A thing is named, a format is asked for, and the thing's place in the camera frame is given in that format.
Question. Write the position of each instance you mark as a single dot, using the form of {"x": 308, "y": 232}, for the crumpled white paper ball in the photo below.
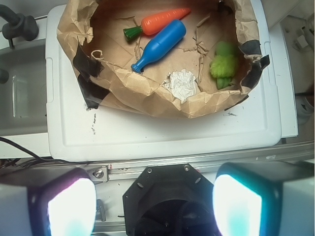
{"x": 182, "y": 84}

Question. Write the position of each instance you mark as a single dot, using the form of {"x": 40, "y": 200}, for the translucent plastic container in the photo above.
{"x": 23, "y": 97}

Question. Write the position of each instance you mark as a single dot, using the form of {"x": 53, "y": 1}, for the white plastic bin lid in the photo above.
{"x": 76, "y": 133}

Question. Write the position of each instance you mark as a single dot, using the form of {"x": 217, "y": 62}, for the green fuzzy plush toy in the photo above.
{"x": 224, "y": 65}

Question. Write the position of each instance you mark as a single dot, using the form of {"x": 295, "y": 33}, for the blue plastic toy bottle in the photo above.
{"x": 161, "y": 44}

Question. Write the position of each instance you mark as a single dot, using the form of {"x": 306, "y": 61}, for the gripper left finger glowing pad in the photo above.
{"x": 46, "y": 202}

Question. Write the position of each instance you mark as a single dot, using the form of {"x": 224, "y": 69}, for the orange toy carrot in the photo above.
{"x": 154, "y": 23}

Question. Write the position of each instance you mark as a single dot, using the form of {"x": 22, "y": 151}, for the black clamp knob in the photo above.
{"x": 18, "y": 25}

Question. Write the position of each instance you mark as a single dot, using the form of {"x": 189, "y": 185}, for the crumpled brown paper bag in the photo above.
{"x": 91, "y": 34}

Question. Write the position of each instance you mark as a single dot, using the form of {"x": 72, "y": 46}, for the aluminium extrusion rail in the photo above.
{"x": 205, "y": 163}

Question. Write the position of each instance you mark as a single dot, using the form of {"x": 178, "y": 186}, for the black octagonal mount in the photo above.
{"x": 172, "y": 200}

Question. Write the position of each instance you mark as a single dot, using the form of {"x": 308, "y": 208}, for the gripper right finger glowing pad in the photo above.
{"x": 265, "y": 199}

